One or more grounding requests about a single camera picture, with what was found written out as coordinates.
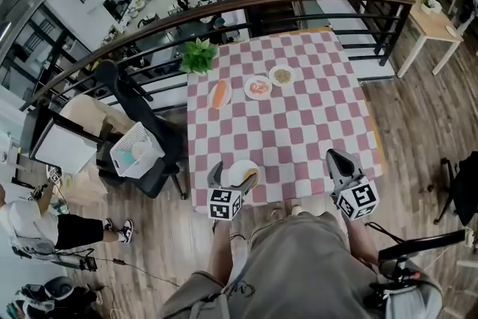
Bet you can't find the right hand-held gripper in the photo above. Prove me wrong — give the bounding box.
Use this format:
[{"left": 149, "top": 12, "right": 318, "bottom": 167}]
[{"left": 325, "top": 149, "right": 380, "bottom": 223}]

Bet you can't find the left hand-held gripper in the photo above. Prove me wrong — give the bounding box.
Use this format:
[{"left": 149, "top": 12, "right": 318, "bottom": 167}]
[{"left": 207, "top": 161, "right": 261, "bottom": 223}]

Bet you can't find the person's right forearm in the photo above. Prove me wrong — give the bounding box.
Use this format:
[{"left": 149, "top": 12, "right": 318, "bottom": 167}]
[{"left": 345, "top": 218, "right": 380, "bottom": 268}]

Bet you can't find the person's left forearm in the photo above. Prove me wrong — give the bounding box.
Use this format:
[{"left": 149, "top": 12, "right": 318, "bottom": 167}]
[{"left": 208, "top": 219, "right": 235, "bottom": 291}]

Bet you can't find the orange carrot on plate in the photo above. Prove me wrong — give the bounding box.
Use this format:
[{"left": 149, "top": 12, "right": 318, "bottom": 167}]
[{"left": 208, "top": 79, "right": 233, "bottom": 110}]

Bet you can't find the white plate with red food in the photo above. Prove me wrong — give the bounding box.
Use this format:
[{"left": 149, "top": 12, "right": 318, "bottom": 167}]
[{"left": 243, "top": 75, "right": 273, "bottom": 101}]

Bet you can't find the white plate with brown food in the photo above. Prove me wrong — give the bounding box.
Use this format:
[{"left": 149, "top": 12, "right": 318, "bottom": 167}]
[{"left": 268, "top": 64, "right": 297, "bottom": 88}]

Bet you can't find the white-legged table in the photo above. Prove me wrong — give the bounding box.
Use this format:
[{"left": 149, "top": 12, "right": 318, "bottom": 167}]
[{"left": 360, "top": 80, "right": 388, "bottom": 176}]

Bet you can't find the pink white checkered tablecloth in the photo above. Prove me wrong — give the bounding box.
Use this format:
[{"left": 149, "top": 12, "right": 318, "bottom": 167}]
[{"left": 186, "top": 29, "right": 386, "bottom": 214}]

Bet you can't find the white plastic basket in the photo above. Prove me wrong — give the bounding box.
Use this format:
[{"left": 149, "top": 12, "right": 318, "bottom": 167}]
[{"left": 109, "top": 121, "right": 167, "bottom": 178}]

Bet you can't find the black mounted tablet screen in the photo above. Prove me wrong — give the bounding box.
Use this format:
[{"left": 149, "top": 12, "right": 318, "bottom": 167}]
[{"left": 377, "top": 229, "right": 468, "bottom": 262}]

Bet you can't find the person's grey shirt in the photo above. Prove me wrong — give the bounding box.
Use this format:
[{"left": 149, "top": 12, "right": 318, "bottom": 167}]
[{"left": 156, "top": 211, "right": 378, "bottom": 319}]

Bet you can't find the potted green plant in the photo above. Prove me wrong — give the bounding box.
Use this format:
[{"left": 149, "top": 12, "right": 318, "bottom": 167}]
[{"left": 179, "top": 37, "right": 220, "bottom": 77}]

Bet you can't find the black office chair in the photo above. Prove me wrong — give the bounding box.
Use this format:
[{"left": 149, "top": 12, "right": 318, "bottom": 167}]
[
  {"left": 432, "top": 151, "right": 478, "bottom": 227},
  {"left": 93, "top": 59, "right": 190, "bottom": 202}
]

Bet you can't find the grey chest pack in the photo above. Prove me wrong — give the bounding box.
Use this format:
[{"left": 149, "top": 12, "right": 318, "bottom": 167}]
[{"left": 384, "top": 261, "right": 444, "bottom": 319}]

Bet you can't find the wooden desk with white legs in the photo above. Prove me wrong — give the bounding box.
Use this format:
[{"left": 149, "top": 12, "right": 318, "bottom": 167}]
[{"left": 364, "top": 0, "right": 465, "bottom": 78}]

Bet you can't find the white light panel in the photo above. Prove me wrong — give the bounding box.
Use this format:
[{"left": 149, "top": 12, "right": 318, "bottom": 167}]
[{"left": 28, "top": 118, "right": 99, "bottom": 176}]

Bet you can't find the small potted plant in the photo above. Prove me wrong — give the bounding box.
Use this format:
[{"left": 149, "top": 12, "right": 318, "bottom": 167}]
[{"left": 420, "top": 0, "right": 442, "bottom": 15}]

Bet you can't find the black tablet mount clamp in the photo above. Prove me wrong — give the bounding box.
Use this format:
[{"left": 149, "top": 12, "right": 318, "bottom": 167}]
[{"left": 369, "top": 259, "right": 425, "bottom": 302}]

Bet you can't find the black floor cable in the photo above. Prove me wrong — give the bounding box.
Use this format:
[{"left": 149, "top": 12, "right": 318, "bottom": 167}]
[{"left": 55, "top": 248, "right": 182, "bottom": 288}]

